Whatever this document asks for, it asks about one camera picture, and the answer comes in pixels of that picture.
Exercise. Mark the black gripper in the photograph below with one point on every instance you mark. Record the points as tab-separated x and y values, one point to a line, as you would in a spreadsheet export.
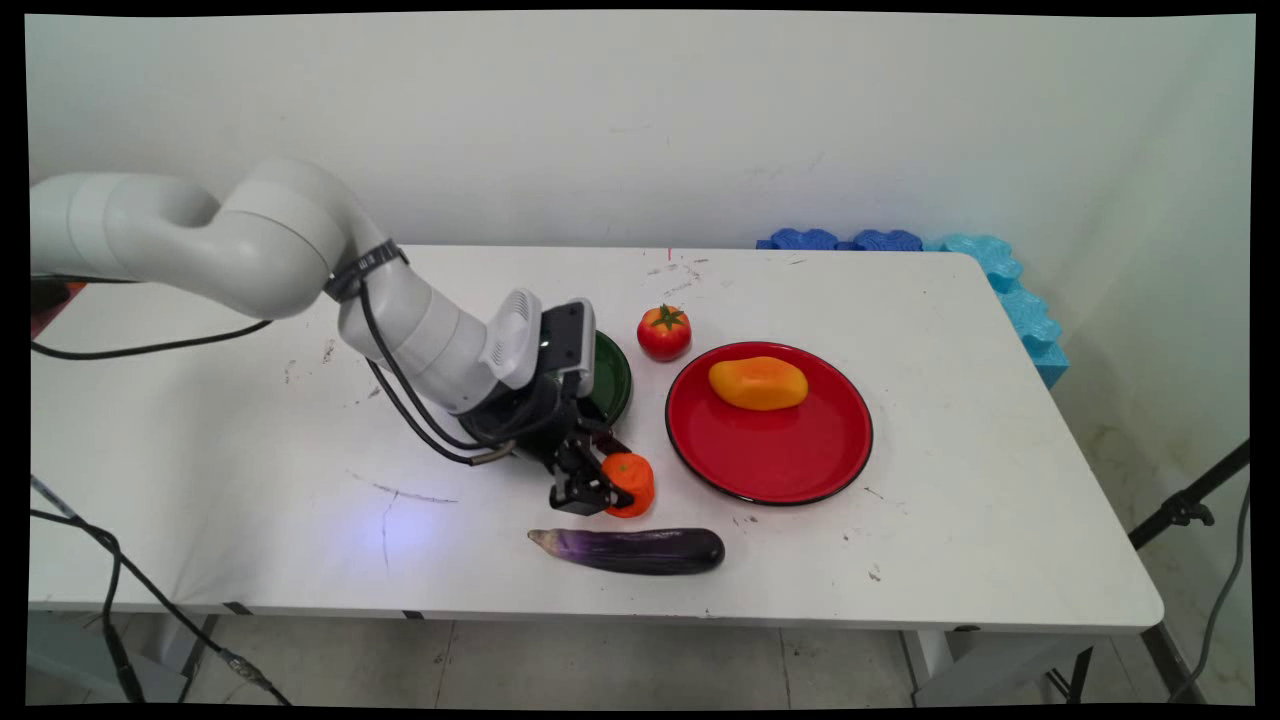
530	420

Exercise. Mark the orange yellow toy mango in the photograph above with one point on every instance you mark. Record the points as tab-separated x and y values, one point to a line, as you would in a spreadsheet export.
758	384

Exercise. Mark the orange toy carrot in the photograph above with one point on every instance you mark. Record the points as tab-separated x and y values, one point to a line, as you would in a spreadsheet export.
630	485

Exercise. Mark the red toy tomato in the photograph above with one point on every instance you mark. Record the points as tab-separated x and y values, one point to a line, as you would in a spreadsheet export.
664	335

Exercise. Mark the red brown object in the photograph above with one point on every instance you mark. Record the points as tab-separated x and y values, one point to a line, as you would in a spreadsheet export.
50	305

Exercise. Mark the purple eggplant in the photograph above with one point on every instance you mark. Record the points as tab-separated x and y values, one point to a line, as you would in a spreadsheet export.
640	551

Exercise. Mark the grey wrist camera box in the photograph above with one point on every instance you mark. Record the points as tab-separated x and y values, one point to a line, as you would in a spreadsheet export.
568	340

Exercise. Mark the light blue foam tile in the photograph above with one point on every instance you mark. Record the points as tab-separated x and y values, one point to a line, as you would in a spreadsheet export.
1025	315

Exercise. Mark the black tripod stand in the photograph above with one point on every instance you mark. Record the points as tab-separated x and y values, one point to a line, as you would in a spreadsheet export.
1185	508

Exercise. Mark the dark green plate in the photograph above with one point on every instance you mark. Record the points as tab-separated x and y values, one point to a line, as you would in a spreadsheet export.
612	378

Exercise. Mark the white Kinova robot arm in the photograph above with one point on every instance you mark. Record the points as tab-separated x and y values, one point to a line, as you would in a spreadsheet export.
270	240

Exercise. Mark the red round plate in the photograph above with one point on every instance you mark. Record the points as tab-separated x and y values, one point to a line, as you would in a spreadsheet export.
770	450

